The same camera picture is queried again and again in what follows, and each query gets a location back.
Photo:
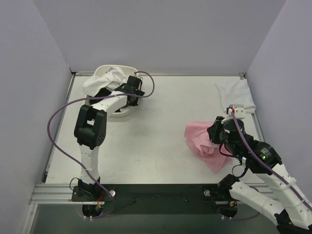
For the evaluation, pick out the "folded white t shirt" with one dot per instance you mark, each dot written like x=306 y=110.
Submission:
x=236 y=93

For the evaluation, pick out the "aluminium front rail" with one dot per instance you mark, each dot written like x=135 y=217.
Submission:
x=61 y=193

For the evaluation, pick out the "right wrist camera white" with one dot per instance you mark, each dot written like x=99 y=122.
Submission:
x=236 y=109

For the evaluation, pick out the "white t shirt in basket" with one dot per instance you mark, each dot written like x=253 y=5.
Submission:
x=111 y=79

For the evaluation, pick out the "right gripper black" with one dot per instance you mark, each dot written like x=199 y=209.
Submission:
x=215 y=131

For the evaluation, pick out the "black t shirt in basket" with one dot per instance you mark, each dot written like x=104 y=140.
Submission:
x=103 y=94

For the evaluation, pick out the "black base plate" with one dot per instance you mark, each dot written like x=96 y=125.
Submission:
x=156 y=199

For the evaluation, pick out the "pink t shirt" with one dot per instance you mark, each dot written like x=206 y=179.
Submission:
x=197 y=139

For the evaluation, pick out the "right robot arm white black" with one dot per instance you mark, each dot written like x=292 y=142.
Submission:
x=291 y=211

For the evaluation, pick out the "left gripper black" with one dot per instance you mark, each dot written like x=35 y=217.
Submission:
x=133 y=98

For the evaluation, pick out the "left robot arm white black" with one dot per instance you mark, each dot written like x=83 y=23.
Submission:
x=90 y=130

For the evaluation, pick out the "white plastic basket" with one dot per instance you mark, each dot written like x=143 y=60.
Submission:
x=115 y=107

